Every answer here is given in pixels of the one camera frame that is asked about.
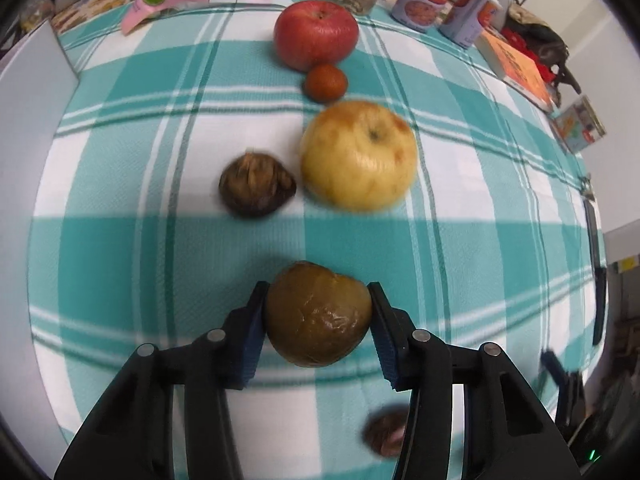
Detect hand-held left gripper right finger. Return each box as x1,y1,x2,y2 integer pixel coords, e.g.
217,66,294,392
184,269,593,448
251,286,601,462
367,281,583,480

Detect red cloth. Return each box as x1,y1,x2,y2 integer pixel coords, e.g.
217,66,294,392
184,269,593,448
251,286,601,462
500,27,556,81

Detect yellow apple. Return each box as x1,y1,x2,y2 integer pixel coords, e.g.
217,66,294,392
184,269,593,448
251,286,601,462
300,101,419,212

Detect red apple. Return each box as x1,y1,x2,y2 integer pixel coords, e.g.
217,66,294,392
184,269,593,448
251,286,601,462
273,1,360,72

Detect clear bag of snacks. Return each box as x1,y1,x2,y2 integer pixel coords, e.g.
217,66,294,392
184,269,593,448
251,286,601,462
20,0,54,31

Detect white cardboard box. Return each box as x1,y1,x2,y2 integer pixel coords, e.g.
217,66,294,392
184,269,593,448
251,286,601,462
0,21,81,466

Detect black strap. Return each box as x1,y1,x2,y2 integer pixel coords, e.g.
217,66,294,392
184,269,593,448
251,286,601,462
582,197,609,346

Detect small red jujube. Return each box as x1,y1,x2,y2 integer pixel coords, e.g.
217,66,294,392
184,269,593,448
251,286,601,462
305,63,348,102

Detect dried brown mushroom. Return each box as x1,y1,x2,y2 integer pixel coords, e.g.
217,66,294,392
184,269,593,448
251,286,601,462
219,149,297,219
361,406,411,458

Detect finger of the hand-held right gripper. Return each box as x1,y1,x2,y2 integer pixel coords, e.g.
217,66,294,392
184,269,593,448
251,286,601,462
540,350,583,426

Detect small jar with printed label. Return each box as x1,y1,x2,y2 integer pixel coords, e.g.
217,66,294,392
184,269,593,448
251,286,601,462
550,95,607,155

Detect orange book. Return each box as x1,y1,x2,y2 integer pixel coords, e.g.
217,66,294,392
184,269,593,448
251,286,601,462
475,27,558,113

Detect dark bag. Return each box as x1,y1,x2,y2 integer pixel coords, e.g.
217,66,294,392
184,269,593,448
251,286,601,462
500,2,583,93

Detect brown-green pear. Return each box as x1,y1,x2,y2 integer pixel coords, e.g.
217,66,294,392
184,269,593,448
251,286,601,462
264,260,374,368

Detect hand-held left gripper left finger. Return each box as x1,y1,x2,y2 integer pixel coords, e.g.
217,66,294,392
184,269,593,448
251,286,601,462
54,280,271,480

